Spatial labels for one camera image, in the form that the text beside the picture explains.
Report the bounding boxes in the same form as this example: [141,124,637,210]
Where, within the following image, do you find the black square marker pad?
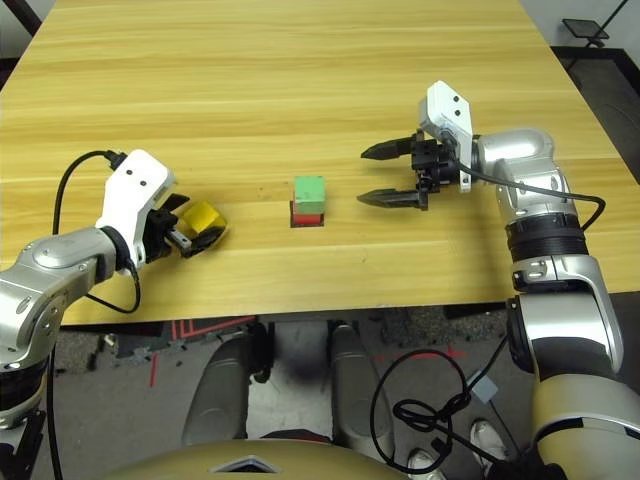
[290,199,328,231]

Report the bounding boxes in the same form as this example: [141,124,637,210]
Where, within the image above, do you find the black table leg brace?
[13,0,44,37]

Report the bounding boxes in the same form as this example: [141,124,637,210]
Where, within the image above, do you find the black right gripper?
[355,132,461,211]

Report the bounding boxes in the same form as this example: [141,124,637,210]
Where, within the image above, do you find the black coiled floor cable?
[371,348,517,470]

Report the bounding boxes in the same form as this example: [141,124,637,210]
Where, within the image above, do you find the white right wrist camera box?
[417,80,474,194]

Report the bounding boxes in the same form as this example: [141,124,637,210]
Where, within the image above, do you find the gold robot torso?
[99,439,402,480]

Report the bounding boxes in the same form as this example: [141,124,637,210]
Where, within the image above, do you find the grey cable adapter box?
[466,381,500,405]

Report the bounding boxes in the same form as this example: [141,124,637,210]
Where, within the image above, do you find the yellow wooden block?
[180,200,228,239]

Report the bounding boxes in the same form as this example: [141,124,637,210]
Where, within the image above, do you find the grey robot left leg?
[181,331,251,447]

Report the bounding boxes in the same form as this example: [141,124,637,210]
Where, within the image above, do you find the black foam mat red lines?
[162,318,252,347]

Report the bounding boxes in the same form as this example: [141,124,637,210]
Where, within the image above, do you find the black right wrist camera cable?
[441,128,608,232]

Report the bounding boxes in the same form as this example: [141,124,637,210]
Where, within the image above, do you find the black left wrist camera cable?
[48,149,142,480]

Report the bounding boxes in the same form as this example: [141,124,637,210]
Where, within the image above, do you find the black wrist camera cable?
[48,149,142,480]
[441,128,608,232]

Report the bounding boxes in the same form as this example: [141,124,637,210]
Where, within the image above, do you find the white shoe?
[469,419,507,460]
[406,448,445,474]

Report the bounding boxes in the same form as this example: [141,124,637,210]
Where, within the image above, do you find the grey robot leg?
[328,323,397,464]
[181,331,251,447]

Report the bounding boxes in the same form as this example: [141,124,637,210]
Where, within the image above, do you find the black stand plate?
[560,18,611,49]

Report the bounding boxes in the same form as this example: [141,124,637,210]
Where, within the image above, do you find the grey robot right leg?
[328,323,397,464]

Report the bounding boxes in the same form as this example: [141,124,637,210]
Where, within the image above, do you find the green wooden block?
[293,174,328,217]

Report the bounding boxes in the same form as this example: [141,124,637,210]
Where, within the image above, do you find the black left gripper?
[143,193,226,263]

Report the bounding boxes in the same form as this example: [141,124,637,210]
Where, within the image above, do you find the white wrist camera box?
[417,80,474,194]
[94,149,177,265]

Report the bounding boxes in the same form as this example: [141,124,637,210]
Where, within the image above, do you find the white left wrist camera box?
[94,149,177,265]

